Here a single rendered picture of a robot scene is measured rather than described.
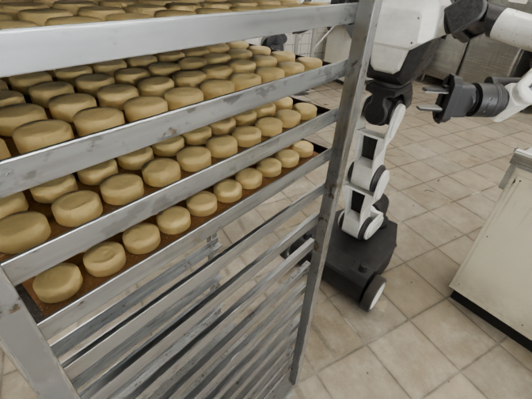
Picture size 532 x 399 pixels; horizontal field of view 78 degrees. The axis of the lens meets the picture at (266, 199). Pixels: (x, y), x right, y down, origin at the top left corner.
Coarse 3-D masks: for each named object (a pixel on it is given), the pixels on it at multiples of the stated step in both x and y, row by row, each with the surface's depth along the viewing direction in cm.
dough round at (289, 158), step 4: (276, 152) 69; (280, 152) 69; (284, 152) 69; (288, 152) 69; (292, 152) 69; (296, 152) 69; (276, 156) 68; (280, 156) 68; (284, 156) 68; (288, 156) 68; (292, 156) 68; (296, 156) 68; (280, 160) 67; (284, 160) 67; (288, 160) 67; (292, 160) 67; (296, 160) 67; (284, 164) 67; (288, 164) 67; (292, 164) 67; (296, 164) 68
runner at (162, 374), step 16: (288, 256) 85; (272, 272) 80; (256, 288) 76; (240, 304) 69; (224, 320) 66; (208, 336) 64; (192, 352) 62; (160, 368) 60; (176, 368) 60; (144, 384) 58; (160, 384) 58
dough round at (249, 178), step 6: (246, 168) 63; (252, 168) 63; (240, 174) 61; (246, 174) 61; (252, 174) 61; (258, 174) 61; (240, 180) 60; (246, 180) 60; (252, 180) 60; (258, 180) 60; (246, 186) 60; (252, 186) 60; (258, 186) 61
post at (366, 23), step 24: (360, 0) 55; (360, 24) 56; (360, 48) 58; (360, 72) 60; (360, 96) 64; (336, 120) 67; (336, 144) 70; (336, 168) 72; (336, 192) 76; (312, 264) 91; (312, 288) 96; (312, 312) 104
